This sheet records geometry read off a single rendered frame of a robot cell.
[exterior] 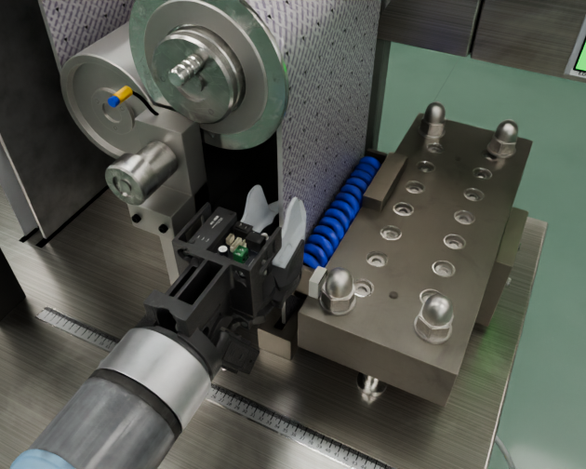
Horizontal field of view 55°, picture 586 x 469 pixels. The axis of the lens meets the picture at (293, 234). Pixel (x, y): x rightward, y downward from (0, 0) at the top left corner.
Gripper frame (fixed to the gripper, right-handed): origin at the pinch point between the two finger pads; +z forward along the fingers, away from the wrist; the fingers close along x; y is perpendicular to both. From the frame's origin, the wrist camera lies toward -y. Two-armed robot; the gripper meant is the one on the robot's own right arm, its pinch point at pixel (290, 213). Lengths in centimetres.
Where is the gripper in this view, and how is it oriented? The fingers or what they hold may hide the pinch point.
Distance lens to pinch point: 56.5
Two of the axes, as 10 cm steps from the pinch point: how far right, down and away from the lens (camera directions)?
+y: 0.0, -7.1, -7.1
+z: 4.4, -6.3, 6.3
